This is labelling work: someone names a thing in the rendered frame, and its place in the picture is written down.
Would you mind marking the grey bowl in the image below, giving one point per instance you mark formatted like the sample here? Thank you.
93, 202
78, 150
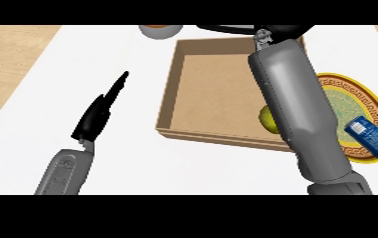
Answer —
159, 32

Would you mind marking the black round pan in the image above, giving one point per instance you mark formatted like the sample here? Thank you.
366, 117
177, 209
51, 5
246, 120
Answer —
230, 30

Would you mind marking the yellow-green pear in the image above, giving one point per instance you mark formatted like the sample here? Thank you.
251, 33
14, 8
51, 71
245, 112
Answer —
267, 119

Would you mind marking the brown cardboard box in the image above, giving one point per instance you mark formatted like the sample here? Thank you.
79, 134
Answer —
211, 92

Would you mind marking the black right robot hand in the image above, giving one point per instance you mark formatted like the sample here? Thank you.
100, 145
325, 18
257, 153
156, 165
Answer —
289, 31

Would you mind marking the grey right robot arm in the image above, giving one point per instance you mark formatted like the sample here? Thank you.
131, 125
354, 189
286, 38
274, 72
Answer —
295, 98

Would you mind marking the yellow ornate plate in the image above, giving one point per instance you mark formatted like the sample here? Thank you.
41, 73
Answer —
350, 98

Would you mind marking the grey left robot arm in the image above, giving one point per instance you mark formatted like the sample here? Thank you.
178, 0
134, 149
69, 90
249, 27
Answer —
63, 172

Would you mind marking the blue can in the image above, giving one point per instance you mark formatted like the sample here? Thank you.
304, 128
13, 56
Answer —
363, 132

